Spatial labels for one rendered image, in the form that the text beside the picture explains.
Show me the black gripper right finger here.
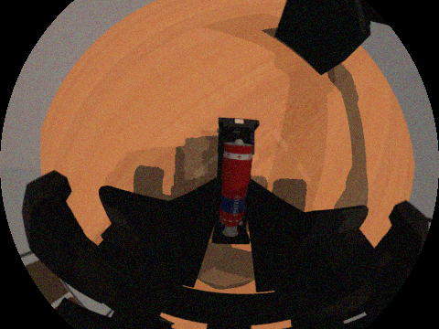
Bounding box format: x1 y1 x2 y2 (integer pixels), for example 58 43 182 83
245 179 369 292

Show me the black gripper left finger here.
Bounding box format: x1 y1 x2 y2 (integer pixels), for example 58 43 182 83
99 176 222 288

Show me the red cylindrical battery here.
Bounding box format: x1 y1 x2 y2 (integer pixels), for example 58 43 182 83
219 139 252 227

